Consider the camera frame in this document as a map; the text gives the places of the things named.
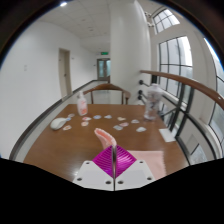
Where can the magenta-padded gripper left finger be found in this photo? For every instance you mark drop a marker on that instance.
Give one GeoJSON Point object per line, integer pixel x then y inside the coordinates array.
{"type": "Point", "coordinates": [90, 175]}

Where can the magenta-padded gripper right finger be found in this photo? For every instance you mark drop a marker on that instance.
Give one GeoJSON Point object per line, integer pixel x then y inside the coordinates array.
{"type": "Point", "coordinates": [136, 173]}

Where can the pink towel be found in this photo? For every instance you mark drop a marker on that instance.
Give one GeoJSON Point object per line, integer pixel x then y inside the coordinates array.
{"type": "Point", "coordinates": [105, 136]}

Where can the small pastel paper piece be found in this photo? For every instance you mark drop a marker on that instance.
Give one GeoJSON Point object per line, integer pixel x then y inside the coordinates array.
{"type": "Point", "coordinates": [86, 118]}
{"type": "Point", "coordinates": [67, 119]}
{"type": "Point", "coordinates": [108, 116]}
{"type": "Point", "coordinates": [117, 127]}
{"type": "Point", "coordinates": [124, 124]}
{"type": "Point", "coordinates": [85, 123]}
{"type": "Point", "coordinates": [71, 115]}
{"type": "Point", "coordinates": [135, 121]}
{"type": "Point", "coordinates": [121, 118]}
{"type": "Point", "coordinates": [97, 117]}
{"type": "Point", "coordinates": [141, 129]}
{"type": "Point", "coordinates": [67, 127]}

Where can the white paper card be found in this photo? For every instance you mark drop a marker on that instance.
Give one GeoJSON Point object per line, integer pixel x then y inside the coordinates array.
{"type": "Point", "coordinates": [167, 135]}

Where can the white pump soap bottle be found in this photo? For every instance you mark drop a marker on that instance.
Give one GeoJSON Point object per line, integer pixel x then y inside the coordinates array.
{"type": "Point", "coordinates": [82, 106]}

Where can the clear plastic water bottle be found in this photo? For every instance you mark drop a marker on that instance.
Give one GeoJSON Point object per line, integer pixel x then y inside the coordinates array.
{"type": "Point", "coordinates": [152, 103]}

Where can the wooden chair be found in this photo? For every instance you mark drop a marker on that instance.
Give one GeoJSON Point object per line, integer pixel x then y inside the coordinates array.
{"type": "Point", "coordinates": [106, 87]}

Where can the wide black-framed window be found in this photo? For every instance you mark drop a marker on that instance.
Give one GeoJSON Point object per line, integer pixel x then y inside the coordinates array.
{"type": "Point", "coordinates": [218, 120]}

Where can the wooden handrail black railing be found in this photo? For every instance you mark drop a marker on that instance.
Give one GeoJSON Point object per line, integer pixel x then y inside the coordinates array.
{"type": "Point", "coordinates": [186, 81]}

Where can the beige side door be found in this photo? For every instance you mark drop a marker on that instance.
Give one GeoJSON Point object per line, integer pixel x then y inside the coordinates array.
{"type": "Point", "coordinates": [64, 73]}

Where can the glass double door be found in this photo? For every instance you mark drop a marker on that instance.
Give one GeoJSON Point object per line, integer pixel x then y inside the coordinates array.
{"type": "Point", "coordinates": [103, 69]}

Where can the tall black-framed window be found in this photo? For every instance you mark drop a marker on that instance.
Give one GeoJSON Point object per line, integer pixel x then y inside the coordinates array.
{"type": "Point", "coordinates": [175, 63]}

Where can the green exit sign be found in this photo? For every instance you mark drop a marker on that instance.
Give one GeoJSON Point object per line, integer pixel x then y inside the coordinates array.
{"type": "Point", "coordinates": [104, 52]}

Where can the arched black-framed window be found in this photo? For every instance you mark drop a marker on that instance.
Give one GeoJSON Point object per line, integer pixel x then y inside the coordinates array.
{"type": "Point", "coordinates": [165, 20]}

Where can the round ceiling light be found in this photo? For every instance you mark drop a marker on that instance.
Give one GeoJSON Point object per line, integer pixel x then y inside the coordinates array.
{"type": "Point", "coordinates": [63, 4]}

